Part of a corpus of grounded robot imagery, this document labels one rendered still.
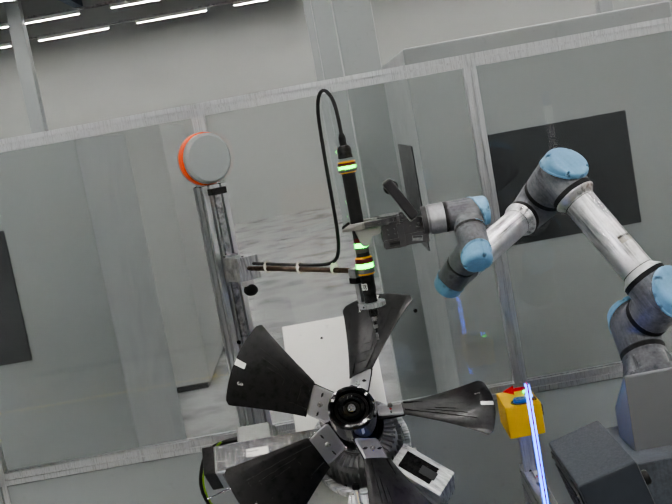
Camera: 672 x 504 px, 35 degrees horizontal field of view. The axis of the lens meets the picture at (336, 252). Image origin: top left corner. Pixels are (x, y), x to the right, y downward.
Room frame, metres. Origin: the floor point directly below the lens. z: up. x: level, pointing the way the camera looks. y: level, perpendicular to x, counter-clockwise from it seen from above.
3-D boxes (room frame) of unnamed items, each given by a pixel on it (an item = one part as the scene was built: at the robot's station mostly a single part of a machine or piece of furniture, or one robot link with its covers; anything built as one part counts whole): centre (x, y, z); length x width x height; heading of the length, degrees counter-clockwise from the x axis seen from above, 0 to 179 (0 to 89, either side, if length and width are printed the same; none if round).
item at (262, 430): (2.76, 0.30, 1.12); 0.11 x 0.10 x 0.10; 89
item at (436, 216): (2.59, -0.26, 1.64); 0.08 x 0.05 x 0.08; 179
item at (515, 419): (2.87, -0.43, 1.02); 0.16 x 0.10 x 0.11; 179
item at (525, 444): (2.87, -0.43, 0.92); 0.03 x 0.03 x 0.12; 89
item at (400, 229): (2.59, -0.17, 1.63); 0.12 x 0.08 x 0.09; 89
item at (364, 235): (2.55, -0.07, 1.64); 0.09 x 0.03 x 0.06; 108
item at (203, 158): (3.18, 0.34, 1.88); 0.17 x 0.15 x 0.16; 89
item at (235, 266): (3.10, 0.29, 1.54); 0.10 x 0.07 x 0.08; 34
